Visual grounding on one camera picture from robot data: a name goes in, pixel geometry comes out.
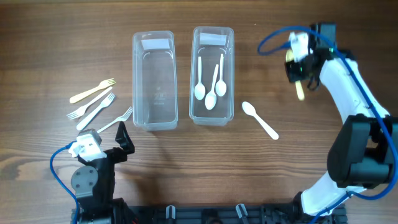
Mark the yellow plastic spoon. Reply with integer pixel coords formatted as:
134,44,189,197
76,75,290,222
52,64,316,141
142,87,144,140
285,49,305,101

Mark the thin white spoon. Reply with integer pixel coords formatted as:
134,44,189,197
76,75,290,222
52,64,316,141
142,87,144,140
194,57,206,100
205,64,219,110
215,54,227,97

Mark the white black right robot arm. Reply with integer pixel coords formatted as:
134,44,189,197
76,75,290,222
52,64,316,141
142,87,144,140
283,23,397,220

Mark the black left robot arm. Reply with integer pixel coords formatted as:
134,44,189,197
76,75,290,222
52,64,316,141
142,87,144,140
68,121,139,223

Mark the left clear plastic container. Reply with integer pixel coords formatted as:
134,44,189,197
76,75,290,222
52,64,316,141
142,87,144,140
132,30,178,131

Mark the clear plastic container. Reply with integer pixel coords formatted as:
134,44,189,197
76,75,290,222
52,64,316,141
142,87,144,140
189,26,234,126
132,30,178,131

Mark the right clear plastic container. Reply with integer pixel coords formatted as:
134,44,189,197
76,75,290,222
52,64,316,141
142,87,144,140
189,26,234,126

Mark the clear white plastic fork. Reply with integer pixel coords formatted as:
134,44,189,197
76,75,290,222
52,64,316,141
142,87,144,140
97,107,133,134

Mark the thick white plastic fork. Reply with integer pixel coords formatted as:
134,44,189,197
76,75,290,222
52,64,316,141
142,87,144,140
76,93,116,131

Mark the thin white plastic fork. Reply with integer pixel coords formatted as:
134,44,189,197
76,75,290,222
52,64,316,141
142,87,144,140
67,87,113,119

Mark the yellow plastic fork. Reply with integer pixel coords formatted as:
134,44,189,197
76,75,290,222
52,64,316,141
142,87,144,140
69,78,116,104

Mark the thick white plastic spoon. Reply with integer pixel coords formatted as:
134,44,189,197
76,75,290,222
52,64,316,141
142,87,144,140
242,101,279,140

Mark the left blue cable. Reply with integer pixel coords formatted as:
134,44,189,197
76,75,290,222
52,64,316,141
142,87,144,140
49,140,78,224

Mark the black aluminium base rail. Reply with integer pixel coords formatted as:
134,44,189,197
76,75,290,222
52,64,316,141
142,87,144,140
71,203,348,224

